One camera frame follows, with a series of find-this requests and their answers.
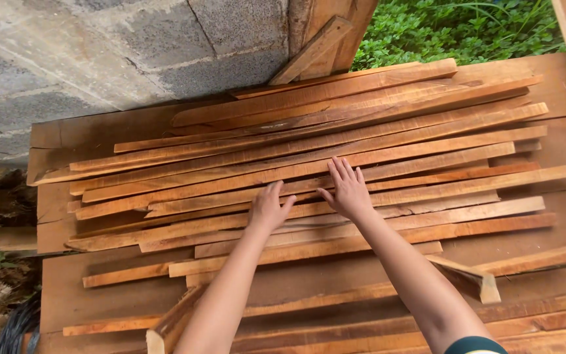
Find person's left hand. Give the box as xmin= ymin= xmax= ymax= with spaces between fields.
xmin=247 ymin=180 xmax=297 ymax=233

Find person's right hand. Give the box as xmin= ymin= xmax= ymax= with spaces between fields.
xmin=316 ymin=156 xmax=375 ymax=223

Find pile of thin wooden slats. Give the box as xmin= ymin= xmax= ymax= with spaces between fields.
xmin=32 ymin=58 xmax=566 ymax=354

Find thick wooden block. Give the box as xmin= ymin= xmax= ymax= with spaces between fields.
xmin=145 ymin=284 xmax=210 ymax=354
xmin=425 ymin=255 xmax=502 ymax=305

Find leaning wooden batten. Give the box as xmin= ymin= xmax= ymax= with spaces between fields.
xmin=269 ymin=16 xmax=353 ymax=86

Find dark green sleeve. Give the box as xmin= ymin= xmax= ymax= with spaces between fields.
xmin=444 ymin=336 xmax=510 ymax=354

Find green leafy plants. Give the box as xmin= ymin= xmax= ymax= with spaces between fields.
xmin=351 ymin=0 xmax=566 ymax=72

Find stack of wide wooden boards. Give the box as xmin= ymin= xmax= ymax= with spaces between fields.
xmin=27 ymin=53 xmax=566 ymax=354

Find weathered wooden plank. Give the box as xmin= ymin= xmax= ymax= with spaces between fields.
xmin=0 ymin=225 xmax=38 ymax=255

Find wooden door frame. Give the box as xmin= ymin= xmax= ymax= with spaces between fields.
xmin=288 ymin=0 xmax=379 ymax=82

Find black coiled cable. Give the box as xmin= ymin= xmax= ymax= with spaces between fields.
xmin=0 ymin=292 xmax=42 ymax=354

